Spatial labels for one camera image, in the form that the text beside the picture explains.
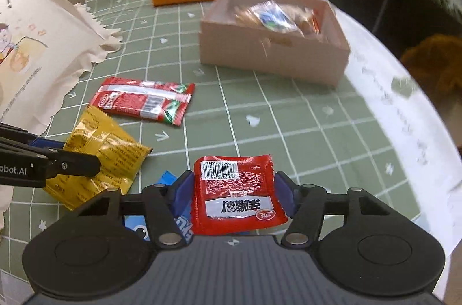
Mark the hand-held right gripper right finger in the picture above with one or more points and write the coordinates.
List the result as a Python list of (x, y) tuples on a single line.
[(284, 193)]

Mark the rice cracker packet orange edge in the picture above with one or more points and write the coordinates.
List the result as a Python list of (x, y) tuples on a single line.
[(310, 21)]

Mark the blue and white snack packet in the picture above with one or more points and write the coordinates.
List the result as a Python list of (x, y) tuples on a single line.
[(184, 227)]

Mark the long red snack packet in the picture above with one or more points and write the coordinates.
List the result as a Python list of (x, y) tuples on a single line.
[(140, 99)]

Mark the cream printed paper bag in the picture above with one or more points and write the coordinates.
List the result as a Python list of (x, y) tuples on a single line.
[(36, 56)]

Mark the green grid tablecloth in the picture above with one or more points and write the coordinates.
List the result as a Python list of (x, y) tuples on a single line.
[(288, 102)]

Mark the square red snack packet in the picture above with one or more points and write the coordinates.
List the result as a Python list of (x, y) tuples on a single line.
[(234, 189)]

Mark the clear pastry packet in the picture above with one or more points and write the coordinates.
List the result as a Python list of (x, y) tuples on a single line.
[(245, 16)]

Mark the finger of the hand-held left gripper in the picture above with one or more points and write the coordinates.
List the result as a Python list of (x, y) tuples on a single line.
[(75, 164), (43, 143)]

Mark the yellow snack packet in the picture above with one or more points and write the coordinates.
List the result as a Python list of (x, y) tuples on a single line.
[(90, 191), (115, 146)]

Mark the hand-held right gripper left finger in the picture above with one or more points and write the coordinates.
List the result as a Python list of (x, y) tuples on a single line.
[(184, 192)]

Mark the brown plush toy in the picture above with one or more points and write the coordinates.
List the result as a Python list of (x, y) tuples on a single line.
[(436, 63)]

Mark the clear snack packet blue label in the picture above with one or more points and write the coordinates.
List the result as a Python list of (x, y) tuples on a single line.
[(269, 18)]

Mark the pink cardboard box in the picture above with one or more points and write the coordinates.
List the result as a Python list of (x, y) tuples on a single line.
[(270, 56)]

